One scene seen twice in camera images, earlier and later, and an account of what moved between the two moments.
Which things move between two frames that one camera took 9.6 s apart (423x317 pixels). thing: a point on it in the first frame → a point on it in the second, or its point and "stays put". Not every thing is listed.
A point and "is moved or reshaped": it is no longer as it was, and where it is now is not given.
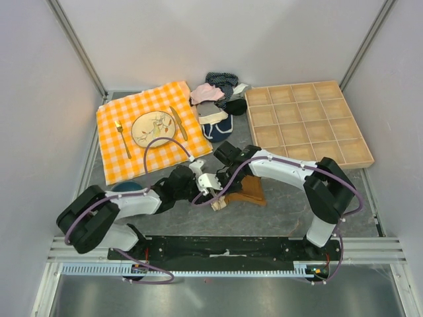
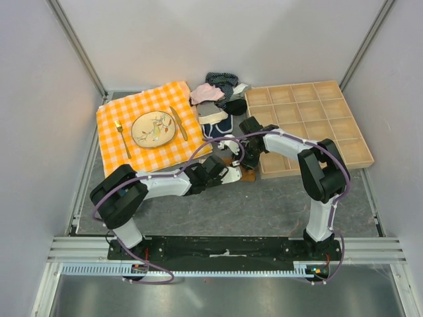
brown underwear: (252, 192) is moved or reshaped
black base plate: (228, 249) stays put
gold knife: (180, 123) stays put
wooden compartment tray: (309, 122) stays put
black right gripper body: (225, 177) → (251, 156)
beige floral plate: (149, 125) stays put
